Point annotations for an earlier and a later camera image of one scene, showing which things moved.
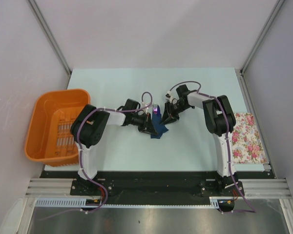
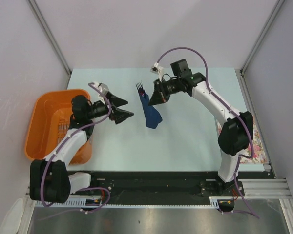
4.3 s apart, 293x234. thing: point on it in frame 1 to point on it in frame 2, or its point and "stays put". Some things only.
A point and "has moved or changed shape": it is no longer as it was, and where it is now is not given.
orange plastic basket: (49, 138) stays put
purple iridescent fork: (155, 108) to (140, 88)
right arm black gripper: (169, 119) to (159, 95)
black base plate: (157, 184) stays put
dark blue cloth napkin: (159, 128) has moved or changed shape
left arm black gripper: (147, 126) to (118, 115)
